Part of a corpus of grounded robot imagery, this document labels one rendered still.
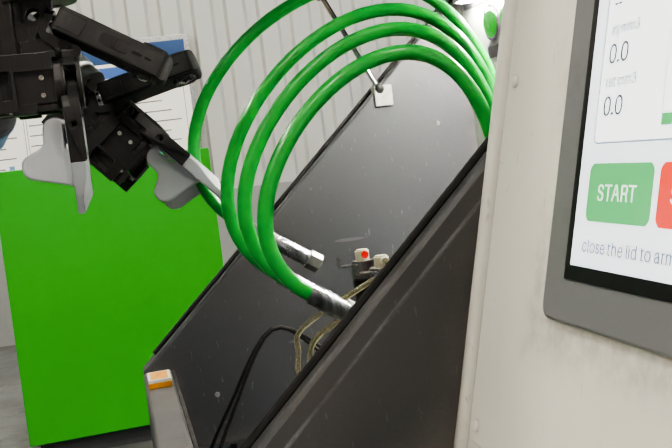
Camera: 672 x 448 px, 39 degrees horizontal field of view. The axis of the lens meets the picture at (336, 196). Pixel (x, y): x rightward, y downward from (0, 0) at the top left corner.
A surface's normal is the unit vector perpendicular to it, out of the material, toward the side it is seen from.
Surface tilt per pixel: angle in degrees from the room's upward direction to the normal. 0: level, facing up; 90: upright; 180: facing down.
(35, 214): 90
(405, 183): 90
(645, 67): 76
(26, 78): 90
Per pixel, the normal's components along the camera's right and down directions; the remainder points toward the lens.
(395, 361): 0.23, 0.02
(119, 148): -0.04, -0.17
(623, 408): -0.97, -0.11
